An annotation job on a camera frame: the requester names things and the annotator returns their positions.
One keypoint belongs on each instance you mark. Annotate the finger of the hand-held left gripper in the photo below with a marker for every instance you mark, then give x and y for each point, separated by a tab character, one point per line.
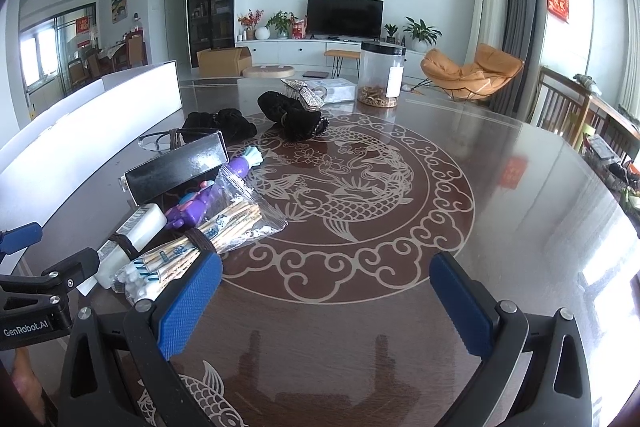
20	238
75	269

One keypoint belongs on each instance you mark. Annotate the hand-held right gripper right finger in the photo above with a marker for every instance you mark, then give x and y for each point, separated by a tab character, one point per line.
462	307

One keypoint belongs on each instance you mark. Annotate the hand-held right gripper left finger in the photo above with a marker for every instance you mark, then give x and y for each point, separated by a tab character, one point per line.
187	307

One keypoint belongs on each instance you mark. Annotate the cosmetic cream tube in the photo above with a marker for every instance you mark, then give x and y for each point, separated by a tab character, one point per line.
147	224

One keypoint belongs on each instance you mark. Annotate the clear frame eyeglasses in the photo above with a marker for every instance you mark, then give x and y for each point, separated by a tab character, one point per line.
160	139

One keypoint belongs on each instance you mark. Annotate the rhinestone bow hair clip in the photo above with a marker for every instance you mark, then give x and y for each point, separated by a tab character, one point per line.
302	91

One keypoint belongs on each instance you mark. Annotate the pack of cotton swabs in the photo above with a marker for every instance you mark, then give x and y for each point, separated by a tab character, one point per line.
132	279

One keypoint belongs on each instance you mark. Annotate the bag of wooden chopsticks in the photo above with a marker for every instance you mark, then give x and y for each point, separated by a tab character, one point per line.
235	219

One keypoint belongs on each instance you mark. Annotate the purple toy water gun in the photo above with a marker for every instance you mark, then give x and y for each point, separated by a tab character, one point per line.
197	202

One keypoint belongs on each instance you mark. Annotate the white panel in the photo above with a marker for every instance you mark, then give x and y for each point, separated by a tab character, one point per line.
100	127

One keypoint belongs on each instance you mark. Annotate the black rectangular box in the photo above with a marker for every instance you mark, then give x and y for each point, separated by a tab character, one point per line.
175	169

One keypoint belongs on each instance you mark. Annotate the black velvet scrunchie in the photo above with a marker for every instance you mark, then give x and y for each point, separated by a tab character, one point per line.
225	122
277	104

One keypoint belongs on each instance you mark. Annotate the black beaded scrunchie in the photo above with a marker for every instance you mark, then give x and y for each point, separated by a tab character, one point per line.
305	124

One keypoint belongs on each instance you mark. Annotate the wooden chair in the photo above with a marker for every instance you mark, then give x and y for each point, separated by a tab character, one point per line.
565	107

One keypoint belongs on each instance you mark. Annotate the orange lounge chair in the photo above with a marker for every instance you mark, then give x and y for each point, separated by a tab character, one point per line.
470	69

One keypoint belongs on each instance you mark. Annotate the cardboard box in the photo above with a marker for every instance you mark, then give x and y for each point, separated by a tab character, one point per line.
222	62

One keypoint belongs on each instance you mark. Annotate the clear jar with black lid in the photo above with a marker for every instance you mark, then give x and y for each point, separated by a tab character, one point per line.
380	72

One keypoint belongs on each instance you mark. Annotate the round wooden low table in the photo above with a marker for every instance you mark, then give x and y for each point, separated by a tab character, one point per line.
267	71

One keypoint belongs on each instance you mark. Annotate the clear plastic box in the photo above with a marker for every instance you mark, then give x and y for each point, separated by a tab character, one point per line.
337	88

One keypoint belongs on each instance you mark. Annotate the large leafy potted plant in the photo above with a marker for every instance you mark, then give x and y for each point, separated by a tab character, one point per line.
420	32

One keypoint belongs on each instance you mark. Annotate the white television cabinet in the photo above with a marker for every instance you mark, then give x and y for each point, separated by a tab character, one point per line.
300	52

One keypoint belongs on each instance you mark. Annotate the orange stool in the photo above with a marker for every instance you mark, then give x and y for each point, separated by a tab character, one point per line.
342	54

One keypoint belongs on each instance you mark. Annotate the white round vase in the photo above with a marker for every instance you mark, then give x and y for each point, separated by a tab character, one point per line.
263	33

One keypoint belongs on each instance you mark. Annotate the small potted plant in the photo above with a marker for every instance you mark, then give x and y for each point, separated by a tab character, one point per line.
390	32

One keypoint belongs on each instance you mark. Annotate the red flower arrangement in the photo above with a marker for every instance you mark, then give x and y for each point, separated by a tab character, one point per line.
248	21

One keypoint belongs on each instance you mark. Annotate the green potted plant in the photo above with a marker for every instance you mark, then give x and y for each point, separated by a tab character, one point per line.
281	23

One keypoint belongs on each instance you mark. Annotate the red gift bag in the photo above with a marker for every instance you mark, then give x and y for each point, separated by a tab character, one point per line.
299	29

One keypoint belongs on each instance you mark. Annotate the black television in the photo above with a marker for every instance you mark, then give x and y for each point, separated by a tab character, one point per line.
345	16

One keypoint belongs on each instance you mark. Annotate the framed wall painting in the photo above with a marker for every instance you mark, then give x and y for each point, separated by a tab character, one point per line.
119	2

